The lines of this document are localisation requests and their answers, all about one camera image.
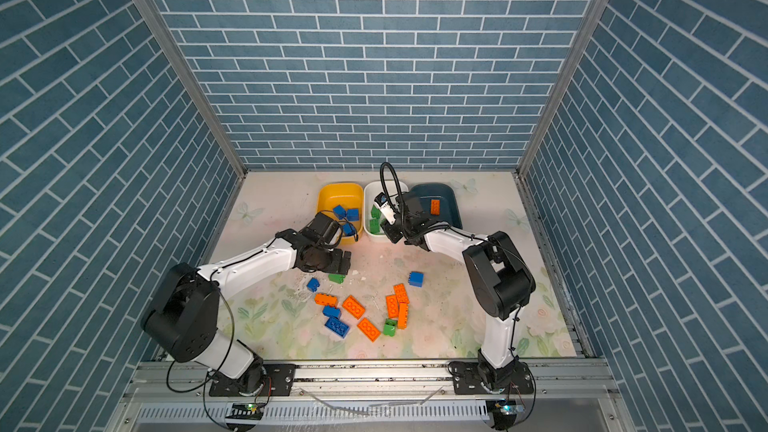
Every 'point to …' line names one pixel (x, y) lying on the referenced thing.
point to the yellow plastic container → (348, 194)
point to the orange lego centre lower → (392, 307)
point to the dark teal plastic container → (449, 209)
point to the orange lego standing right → (403, 315)
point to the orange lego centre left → (354, 307)
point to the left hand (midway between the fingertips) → (339, 264)
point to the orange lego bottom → (369, 329)
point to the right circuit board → (504, 412)
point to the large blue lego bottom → (337, 326)
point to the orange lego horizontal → (435, 207)
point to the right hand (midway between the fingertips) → (385, 216)
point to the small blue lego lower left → (331, 311)
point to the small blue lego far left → (313, 284)
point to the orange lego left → (325, 299)
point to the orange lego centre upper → (401, 293)
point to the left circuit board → (245, 411)
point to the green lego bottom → (390, 327)
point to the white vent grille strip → (325, 412)
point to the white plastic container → (372, 189)
